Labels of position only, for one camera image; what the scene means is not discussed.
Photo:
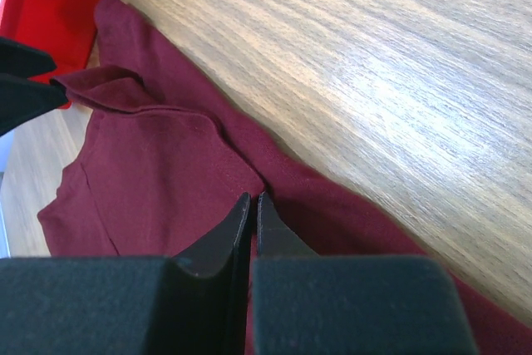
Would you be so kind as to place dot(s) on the red plastic bin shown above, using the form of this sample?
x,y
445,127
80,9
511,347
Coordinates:
x,y
64,29

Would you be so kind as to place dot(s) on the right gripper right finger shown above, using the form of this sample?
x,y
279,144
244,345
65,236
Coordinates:
x,y
274,238

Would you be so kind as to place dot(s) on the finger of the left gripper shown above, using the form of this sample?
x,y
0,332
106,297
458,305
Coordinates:
x,y
23,61
23,100

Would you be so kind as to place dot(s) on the maroon t shirt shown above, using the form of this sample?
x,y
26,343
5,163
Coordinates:
x,y
165,159

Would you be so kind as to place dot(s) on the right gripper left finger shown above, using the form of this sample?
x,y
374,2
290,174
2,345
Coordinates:
x,y
216,249

